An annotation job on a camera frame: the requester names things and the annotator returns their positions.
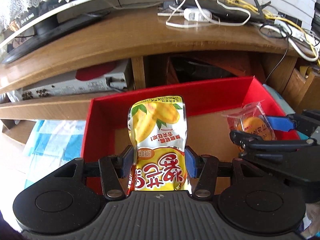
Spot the orange pastry clear packet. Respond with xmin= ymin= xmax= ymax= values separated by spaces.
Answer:
xmin=222 ymin=101 xmax=276 ymax=141

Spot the yellow mango snack pouch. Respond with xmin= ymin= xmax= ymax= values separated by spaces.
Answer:
xmin=127 ymin=95 xmax=191 ymax=193

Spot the brown cardboard box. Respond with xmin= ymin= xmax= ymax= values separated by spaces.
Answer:
xmin=281 ymin=68 xmax=320 ymax=113

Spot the red cardboard box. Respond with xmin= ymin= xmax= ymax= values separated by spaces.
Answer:
xmin=81 ymin=77 xmax=284 ymax=194

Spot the blue white checkered tablecloth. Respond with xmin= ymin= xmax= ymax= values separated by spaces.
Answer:
xmin=23 ymin=77 xmax=293 ymax=187

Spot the silver media player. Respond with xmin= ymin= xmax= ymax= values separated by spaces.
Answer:
xmin=18 ymin=59 xmax=132 ymax=100

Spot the white power strip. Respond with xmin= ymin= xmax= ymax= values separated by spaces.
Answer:
xmin=274 ymin=20 xmax=319 ymax=50

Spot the wooden TV stand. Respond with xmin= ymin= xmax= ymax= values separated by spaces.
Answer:
xmin=0 ymin=6 xmax=320 ymax=145

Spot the black wifi router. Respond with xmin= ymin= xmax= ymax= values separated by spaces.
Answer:
xmin=167 ymin=0 xmax=267 ymax=26

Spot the white power adapter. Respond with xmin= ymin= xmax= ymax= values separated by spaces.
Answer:
xmin=183 ymin=8 xmax=212 ymax=22

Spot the television with black base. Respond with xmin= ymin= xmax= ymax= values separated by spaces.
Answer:
xmin=0 ymin=0 xmax=161 ymax=65

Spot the white thick cable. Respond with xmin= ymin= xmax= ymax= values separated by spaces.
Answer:
xmin=252 ymin=21 xmax=320 ymax=62

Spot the yellow cable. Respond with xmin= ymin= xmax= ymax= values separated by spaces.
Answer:
xmin=202 ymin=0 xmax=320 ymax=67

